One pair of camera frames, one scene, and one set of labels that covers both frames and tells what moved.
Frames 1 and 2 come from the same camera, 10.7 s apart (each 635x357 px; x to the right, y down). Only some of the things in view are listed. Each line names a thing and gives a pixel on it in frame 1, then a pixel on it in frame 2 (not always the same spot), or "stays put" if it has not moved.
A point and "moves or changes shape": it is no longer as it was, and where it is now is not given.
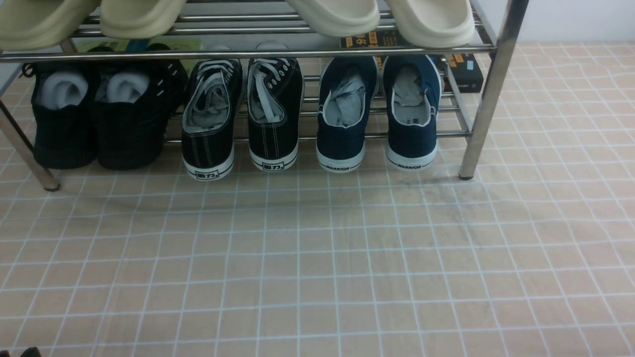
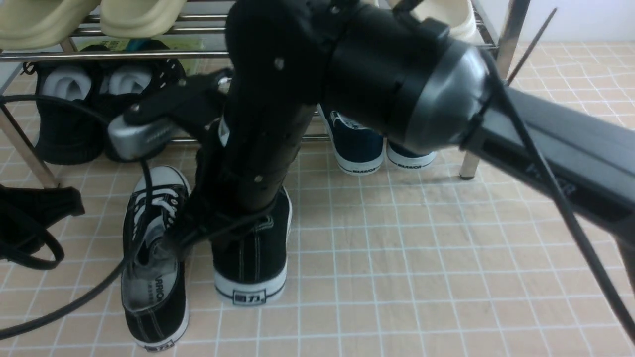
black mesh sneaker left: (63, 98) stays put
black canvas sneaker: (212, 92) moves or changes shape
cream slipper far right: (431, 24) stays put
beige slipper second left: (135, 20) stays put
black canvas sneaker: (275, 100) moves or changes shape
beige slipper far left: (31, 25) stays put
